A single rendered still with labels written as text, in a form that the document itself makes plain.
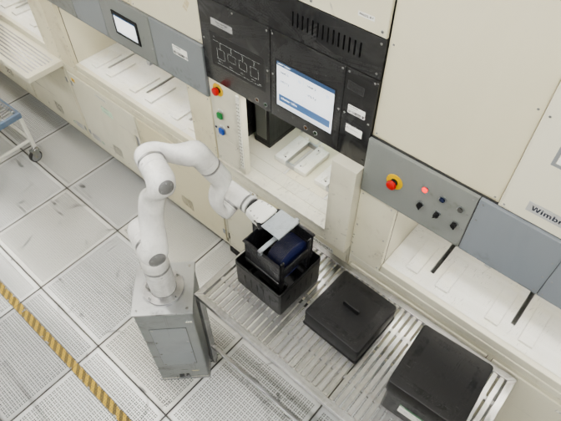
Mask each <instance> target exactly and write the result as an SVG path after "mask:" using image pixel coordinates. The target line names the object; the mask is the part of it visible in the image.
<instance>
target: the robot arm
mask: <svg viewBox="0 0 561 421"><path fill-rule="evenodd" d="M134 161H135V164H136V165H137V167H138V168H139V171H140V173H141V174H142V176H143V177H144V181H145V184H146V188H144V189H143V190H142V191H141V192H140V194H139V202H138V217H136V218H134V219H133V220H132V221H131V222H130V223H129V225H128V237H129V240H130V242H131V245H132V247H133V248H134V252H135V254H136V256H137V257H138V260H139V263H140V265H141V267H142V270H143V272H144V275H145V278H146V281H145V282H144V285H143V294H144V297H145V299H146V300H147V301H148V302H149V303H151V304H153V305H155V306H166V305H169V304H171V303H173V302H175V301H177V300H178V299H179V298H180V296H181V295H182V293H183V291H184V280H183V278H182V276H181V275H180V274H179V273H178V272H176V271H172V267H171V265H170V262H169V258H168V254H169V244H168V238H167V233H166V229H165V223H164V206H165V201H166V198H167V197H168V196H171V195H173V193H174V191H175V188H176V179H175V176H174V172H173V171H172V170H171V168H170V166H169V164H168V163H172V164H176V165H183V166H187V167H195V168H196V169H197V170H198V171H199V172H200V173H201V174H202V175H203V176H204V177H205V178H206V179H207V180H208V181H209V182H210V189H209V202H210V205H211V207H212V208H213V210H214V211H215V212H216V213H217V214H218V215H219V216H221V217H222V218H224V219H229V218H231V217H232V216H233V215H234V213H235V212H236V211H237V210H238V209H240V210H241V211H243V212H244V213H245V214H246V216H247V217H248V218H249V219H250V220H251V221H252V222H253V223H254V224H255V225H256V226H257V228H258V230H259V231H260V230H264V228H263V227H261V226H262V225H263V224H264V223H265V222H267V221H268V220H269V219H270V218H271V217H272V216H273V215H275V214H276V212H278V211H280V210H281V209H276V208H275V207H273V206H272V205H270V204H268V203H266V202H264V201H263V200H258V199H257V197H255V196H254V195H252V194H251V193H250V192H249V191H248V190H246V189H245V188H243V187H242V186H240V185H239V184H237V183H236V182H235V181H233V180H232V175H231V173H230V172H229V171H228V170H227V168H226V167H225V166H224V165H223V164H222V163H221V161H220V160H219V159H218V158H217V157H216V156H215V154H214V153H213V152H212V151H211V150H210V149H209V148H208V147H207V146H206V145H205V144H204V143H203V142H201V141H198V140H190V141H186V142H182V143H178V144H169V143H164V142H159V141H150V142H145V143H143V144H141V145H140V146H138V147H137V149H136V150H135V152H134Z"/></svg>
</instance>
